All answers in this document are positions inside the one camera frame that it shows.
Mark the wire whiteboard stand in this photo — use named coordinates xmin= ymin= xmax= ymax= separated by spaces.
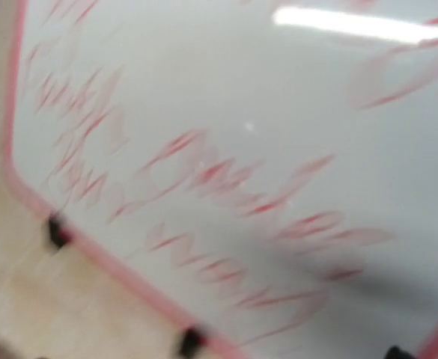
xmin=45 ymin=213 xmax=416 ymax=359

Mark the pink framed whiteboard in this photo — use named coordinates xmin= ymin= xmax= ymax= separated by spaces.
xmin=6 ymin=1 xmax=438 ymax=358

